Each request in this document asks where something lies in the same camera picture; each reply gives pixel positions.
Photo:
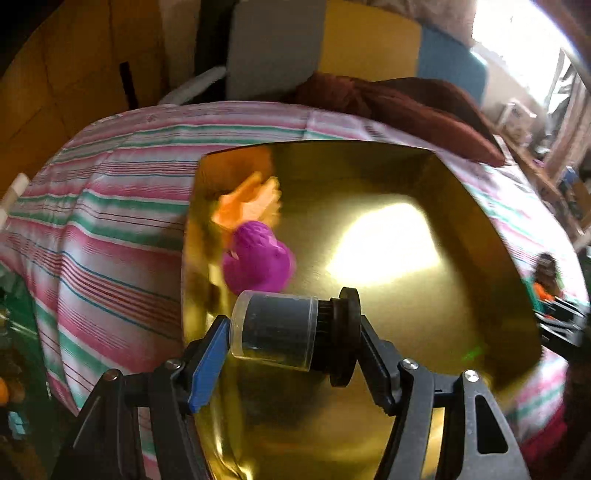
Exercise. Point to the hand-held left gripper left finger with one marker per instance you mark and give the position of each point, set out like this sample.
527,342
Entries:
210,364

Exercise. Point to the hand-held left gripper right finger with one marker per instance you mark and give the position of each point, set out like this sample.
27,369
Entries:
376,367

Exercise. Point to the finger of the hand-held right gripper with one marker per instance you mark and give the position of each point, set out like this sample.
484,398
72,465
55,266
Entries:
561,323

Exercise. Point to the brown orange toy figure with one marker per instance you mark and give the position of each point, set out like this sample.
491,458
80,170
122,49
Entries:
547,277

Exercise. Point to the shiny gold tray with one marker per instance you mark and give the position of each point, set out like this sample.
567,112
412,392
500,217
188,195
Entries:
369,194

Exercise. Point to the purple toy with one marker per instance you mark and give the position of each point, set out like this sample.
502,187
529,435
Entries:
258,258

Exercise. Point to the wooden side shelf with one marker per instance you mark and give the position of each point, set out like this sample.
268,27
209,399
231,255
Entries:
531,166

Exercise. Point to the striped blanket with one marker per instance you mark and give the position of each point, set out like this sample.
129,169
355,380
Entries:
115,230

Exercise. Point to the orange toy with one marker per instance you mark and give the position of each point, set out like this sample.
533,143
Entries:
244,203

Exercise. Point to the colourful floor clutter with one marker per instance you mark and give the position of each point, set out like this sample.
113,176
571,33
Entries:
14,369

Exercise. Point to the white box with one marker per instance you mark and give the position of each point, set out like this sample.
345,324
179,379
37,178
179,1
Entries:
519,119

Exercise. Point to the brown cloth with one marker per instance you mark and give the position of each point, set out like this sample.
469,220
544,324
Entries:
415,106

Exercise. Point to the window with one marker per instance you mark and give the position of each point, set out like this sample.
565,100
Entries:
517,37

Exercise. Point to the grey yellow blue headboard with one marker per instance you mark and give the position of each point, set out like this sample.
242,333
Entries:
369,41

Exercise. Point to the wooden wardrobe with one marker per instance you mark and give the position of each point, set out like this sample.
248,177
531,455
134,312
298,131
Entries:
69,69

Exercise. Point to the white bed frame corner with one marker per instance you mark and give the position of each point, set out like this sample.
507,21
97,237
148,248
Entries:
16,194

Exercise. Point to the white bed rail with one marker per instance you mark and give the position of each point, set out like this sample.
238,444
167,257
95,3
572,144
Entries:
194,85

